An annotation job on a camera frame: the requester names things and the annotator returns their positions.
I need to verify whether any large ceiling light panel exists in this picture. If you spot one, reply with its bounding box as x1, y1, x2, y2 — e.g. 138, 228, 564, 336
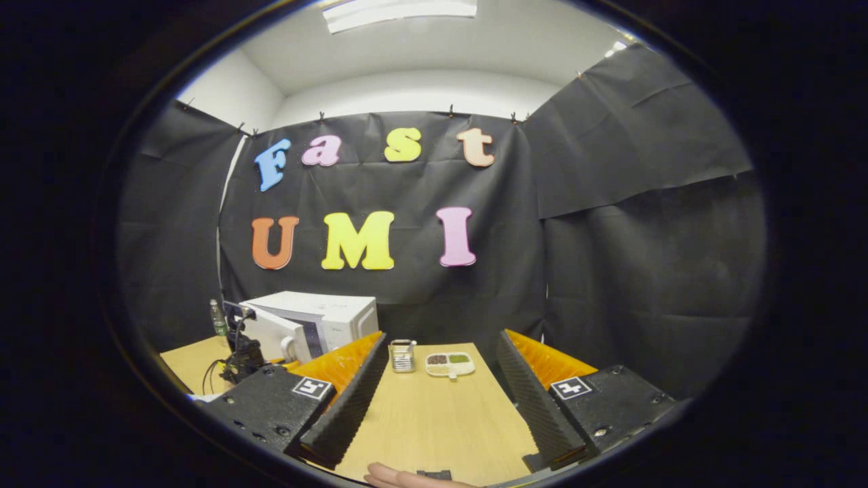
322, 0, 479, 35

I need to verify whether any white divided dish with beans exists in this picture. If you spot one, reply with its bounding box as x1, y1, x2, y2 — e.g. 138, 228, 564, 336
425, 352, 475, 379

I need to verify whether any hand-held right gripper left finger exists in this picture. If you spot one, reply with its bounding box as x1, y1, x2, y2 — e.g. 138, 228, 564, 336
200, 331, 387, 470

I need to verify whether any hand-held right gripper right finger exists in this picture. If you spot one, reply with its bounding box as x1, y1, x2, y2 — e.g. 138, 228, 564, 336
496, 329, 679, 473

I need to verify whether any white microwave oven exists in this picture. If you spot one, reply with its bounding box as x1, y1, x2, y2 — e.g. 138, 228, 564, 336
224, 291, 380, 367

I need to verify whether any black backdrop cloth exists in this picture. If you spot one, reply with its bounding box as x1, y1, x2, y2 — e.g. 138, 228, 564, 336
115, 44, 767, 401

